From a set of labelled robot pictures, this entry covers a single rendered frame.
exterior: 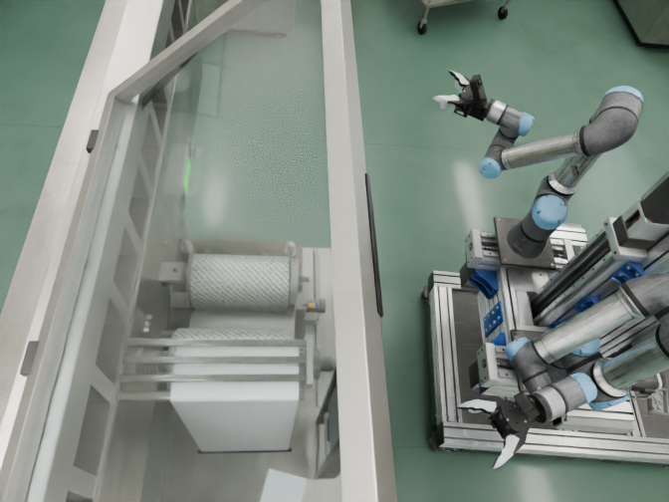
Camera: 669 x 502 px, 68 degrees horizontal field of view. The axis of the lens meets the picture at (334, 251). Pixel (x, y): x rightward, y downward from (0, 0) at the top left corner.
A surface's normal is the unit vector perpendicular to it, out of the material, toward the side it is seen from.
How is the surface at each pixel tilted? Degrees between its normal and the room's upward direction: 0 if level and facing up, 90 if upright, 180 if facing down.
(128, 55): 0
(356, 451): 41
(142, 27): 0
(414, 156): 0
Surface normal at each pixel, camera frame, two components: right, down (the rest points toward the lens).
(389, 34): 0.11, -0.52
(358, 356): -0.56, -0.41
